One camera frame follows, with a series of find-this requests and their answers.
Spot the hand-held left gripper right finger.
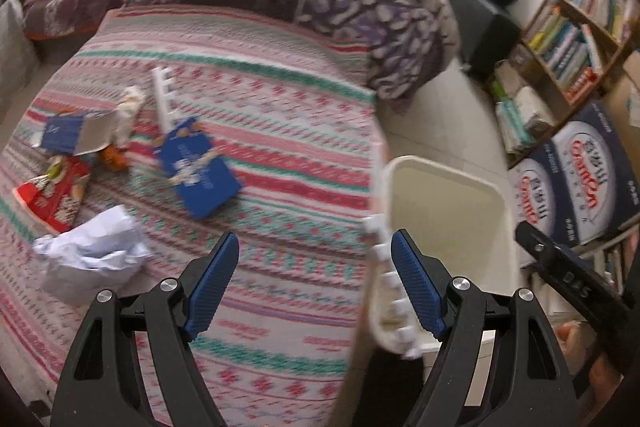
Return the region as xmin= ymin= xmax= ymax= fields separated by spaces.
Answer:
xmin=391 ymin=229 xmax=593 ymax=427

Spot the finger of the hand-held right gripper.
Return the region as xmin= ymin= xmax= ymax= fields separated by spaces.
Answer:
xmin=515 ymin=221 xmax=626 ymax=333

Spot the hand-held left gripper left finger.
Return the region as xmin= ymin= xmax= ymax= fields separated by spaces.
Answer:
xmin=50 ymin=232 xmax=241 ymax=427

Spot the white toothed plastic strip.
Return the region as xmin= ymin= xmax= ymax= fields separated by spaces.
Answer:
xmin=150 ymin=67 xmax=183 ymax=130
xmin=362 ymin=214 xmax=426 ymax=360

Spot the white plastic bin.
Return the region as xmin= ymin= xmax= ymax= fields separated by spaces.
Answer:
xmin=372 ymin=155 xmax=523 ymax=427

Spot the blue paper bag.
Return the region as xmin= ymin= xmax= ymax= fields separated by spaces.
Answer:
xmin=157 ymin=117 xmax=243 ymax=220

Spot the white paper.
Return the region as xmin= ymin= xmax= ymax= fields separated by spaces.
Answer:
xmin=32 ymin=204 xmax=153 ymax=305

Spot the orange wrapper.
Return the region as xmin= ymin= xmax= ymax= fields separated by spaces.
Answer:
xmin=97 ymin=144 xmax=128 ymax=170

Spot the red snack packet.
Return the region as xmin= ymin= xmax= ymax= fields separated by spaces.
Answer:
xmin=12 ymin=155 xmax=93 ymax=235

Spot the fruit print tissue wad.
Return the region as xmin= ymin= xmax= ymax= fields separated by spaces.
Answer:
xmin=110 ymin=86 xmax=146 ymax=148

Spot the small blue grey carton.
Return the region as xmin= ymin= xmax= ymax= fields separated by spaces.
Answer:
xmin=37 ymin=109 xmax=121 ymax=155

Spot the person's right hand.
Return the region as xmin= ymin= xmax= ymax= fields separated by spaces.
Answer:
xmin=556 ymin=321 xmax=627 ymax=408

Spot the small blue white carton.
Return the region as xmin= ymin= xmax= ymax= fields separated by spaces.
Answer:
xmin=507 ymin=142 xmax=561 ymax=238

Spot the large blue white carton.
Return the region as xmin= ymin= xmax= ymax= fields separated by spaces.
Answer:
xmin=552 ymin=99 xmax=640 ymax=248

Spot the striped patterned bedsheet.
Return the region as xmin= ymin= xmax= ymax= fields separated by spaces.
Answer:
xmin=0 ymin=4 xmax=386 ymax=427

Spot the pile of books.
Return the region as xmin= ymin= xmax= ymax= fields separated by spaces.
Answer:
xmin=492 ymin=62 xmax=556 ymax=155

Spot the grey cloth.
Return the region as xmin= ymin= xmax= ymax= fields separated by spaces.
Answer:
xmin=0 ymin=0 xmax=41 ymax=108

